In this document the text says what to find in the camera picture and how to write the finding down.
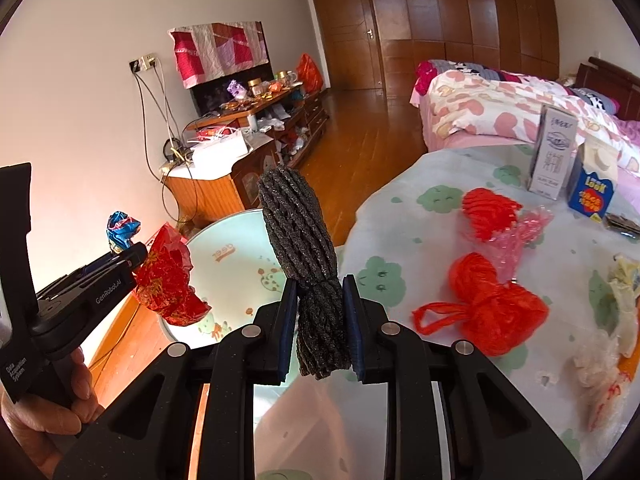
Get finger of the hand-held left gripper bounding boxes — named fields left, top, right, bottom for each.
left=50, top=242, right=148, bottom=292

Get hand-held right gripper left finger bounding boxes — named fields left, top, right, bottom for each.
left=52, top=275, right=299, bottom=480

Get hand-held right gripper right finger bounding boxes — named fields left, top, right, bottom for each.
left=342, top=274, right=583, bottom=480

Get blue foil wrapper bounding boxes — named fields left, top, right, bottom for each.
left=106, top=210, right=142, bottom=256

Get red floral wrapper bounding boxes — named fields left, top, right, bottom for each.
left=134, top=224, right=212, bottom=327

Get white enamel basin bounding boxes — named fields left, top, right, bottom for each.
left=159, top=210, right=348, bottom=348

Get dark grey foam net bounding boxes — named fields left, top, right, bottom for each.
left=257, top=166, right=352, bottom=378

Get red mesh net bag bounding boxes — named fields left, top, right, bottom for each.
left=462, top=187, right=521, bottom=243
left=412, top=252, right=549, bottom=357

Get pink plastic bag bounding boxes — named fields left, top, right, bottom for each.
left=470, top=206, right=555, bottom=281

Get pale yellow plastic bag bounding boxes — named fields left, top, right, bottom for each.
left=606, top=254, right=640, bottom=358

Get person's left hand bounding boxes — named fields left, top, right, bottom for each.
left=0, top=349, right=103, bottom=478

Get low wooden cabinet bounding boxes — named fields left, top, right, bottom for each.
left=162, top=137, right=281, bottom=231

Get cloud print tablecloth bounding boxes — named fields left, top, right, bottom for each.
left=252, top=142, right=640, bottom=480

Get white flat box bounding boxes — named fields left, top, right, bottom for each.
left=192, top=133, right=251, bottom=168

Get black television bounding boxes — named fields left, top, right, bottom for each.
left=191, top=62, right=273, bottom=116

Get red patchwork cloth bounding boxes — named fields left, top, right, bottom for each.
left=168, top=21, right=271, bottom=90

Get long wooden tv cabinet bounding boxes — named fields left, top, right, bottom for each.
left=182, top=85, right=331, bottom=171

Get clear plastic bag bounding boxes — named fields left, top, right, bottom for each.
left=571, top=330, right=632, bottom=433

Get red plastic bag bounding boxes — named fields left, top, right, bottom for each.
left=296, top=53, right=324, bottom=94

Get pink heart blanket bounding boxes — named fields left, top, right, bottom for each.
left=432, top=71, right=640, bottom=171

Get magenta cloth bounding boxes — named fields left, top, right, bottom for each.
left=415, top=61, right=438, bottom=96

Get white tall carton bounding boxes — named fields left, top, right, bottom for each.
left=526, top=104, right=579, bottom=201

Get small blue box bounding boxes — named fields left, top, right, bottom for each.
left=566, top=140, right=619, bottom=224

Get dark flat packet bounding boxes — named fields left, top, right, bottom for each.
left=602, top=212, right=640, bottom=239

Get brown wooden door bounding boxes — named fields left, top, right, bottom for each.
left=307, top=0, right=383, bottom=92

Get brown wooden wardrobe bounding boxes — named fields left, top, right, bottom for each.
left=362, top=0, right=561, bottom=101

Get cow print pillow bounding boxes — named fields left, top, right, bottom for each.
left=575, top=87, right=621, bottom=113

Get wooden bed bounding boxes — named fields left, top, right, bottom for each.
left=411, top=56, right=640, bottom=181

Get hanging cables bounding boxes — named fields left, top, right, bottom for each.
left=132, top=67, right=201, bottom=226

